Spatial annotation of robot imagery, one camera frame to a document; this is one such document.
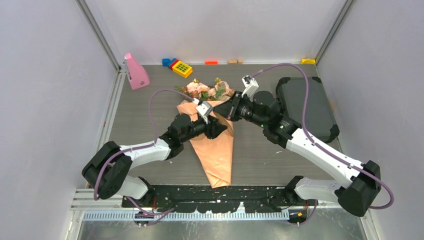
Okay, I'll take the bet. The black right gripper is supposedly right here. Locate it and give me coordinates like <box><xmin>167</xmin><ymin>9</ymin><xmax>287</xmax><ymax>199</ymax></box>
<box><xmin>213</xmin><ymin>90</ymin><xmax>267</xmax><ymax>129</ymax></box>

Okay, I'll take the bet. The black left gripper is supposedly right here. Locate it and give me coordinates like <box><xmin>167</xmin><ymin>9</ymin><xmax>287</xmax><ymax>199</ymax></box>
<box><xmin>180</xmin><ymin>115</ymin><xmax>227</xmax><ymax>144</ymax></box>

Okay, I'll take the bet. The pink and brown rose stem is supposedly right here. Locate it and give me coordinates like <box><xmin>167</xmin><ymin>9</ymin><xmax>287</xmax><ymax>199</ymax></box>
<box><xmin>208</xmin><ymin>77</ymin><xmax>235</xmax><ymax>101</ymax></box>

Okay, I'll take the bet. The peach wrapping paper sheet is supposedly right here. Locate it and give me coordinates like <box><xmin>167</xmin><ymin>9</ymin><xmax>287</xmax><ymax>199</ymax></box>
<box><xmin>190</xmin><ymin>112</ymin><xmax>234</xmax><ymax>189</ymax></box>

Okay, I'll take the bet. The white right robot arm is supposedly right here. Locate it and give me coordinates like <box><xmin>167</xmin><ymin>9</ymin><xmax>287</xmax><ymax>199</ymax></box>
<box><xmin>213</xmin><ymin>91</ymin><xmax>382</xmax><ymax>217</ymax></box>

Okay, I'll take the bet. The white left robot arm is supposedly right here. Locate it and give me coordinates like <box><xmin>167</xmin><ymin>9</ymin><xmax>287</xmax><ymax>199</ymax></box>
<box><xmin>81</xmin><ymin>113</ymin><xmax>228</xmax><ymax>207</ymax></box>

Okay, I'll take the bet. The orange flat block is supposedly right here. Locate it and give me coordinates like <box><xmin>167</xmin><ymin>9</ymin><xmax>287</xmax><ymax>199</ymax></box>
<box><xmin>204</xmin><ymin>60</ymin><xmax>218</xmax><ymax>65</ymax></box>

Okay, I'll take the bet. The yellow toy brick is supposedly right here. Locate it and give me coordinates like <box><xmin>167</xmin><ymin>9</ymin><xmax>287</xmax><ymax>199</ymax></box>
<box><xmin>171</xmin><ymin>60</ymin><xmax>193</xmax><ymax>78</ymax></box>

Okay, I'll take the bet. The red toy brick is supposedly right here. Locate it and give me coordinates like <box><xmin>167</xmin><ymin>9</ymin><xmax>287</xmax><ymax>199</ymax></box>
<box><xmin>169</xmin><ymin>59</ymin><xmax>179</xmax><ymax>69</ymax></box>

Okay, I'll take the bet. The blue toy brick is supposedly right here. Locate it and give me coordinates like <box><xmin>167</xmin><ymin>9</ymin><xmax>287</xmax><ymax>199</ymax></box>
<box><xmin>162</xmin><ymin>58</ymin><xmax>177</xmax><ymax>69</ymax></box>

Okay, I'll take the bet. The pink plastic wedge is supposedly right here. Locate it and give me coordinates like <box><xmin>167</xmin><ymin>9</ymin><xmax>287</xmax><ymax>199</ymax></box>
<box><xmin>124</xmin><ymin>52</ymin><xmax>150</xmax><ymax>90</ymax></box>

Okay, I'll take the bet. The yellow corner block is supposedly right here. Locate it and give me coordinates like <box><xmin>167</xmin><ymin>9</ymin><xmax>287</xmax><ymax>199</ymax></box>
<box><xmin>300</xmin><ymin>58</ymin><xmax>316</xmax><ymax>65</ymax></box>

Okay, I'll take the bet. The dark grey hard case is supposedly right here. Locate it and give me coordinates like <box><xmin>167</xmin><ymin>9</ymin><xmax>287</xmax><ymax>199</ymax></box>
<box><xmin>275</xmin><ymin>76</ymin><xmax>340</xmax><ymax>143</ymax></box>

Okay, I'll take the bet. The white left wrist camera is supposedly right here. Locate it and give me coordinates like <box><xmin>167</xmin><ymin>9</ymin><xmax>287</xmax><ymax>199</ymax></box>
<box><xmin>193</xmin><ymin>98</ymin><xmax>213</xmax><ymax>124</ymax></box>

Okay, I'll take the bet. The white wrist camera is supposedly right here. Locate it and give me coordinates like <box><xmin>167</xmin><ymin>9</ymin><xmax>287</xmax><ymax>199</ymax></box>
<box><xmin>193</xmin><ymin>98</ymin><xmax>213</xmax><ymax>124</ymax></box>
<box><xmin>241</xmin><ymin>75</ymin><xmax>259</xmax><ymax>98</ymax></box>

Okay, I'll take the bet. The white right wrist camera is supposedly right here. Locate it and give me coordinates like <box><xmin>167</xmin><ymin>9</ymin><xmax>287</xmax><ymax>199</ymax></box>
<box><xmin>241</xmin><ymin>75</ymin><xmax>259</xmax><ymax>98</ymax></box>

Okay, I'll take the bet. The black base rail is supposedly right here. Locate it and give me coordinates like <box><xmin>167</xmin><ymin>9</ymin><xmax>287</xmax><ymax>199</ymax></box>
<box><xmin>121</xmin><ymin>184</ymin><xmax>317</xmax><ymax>214</ymax></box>

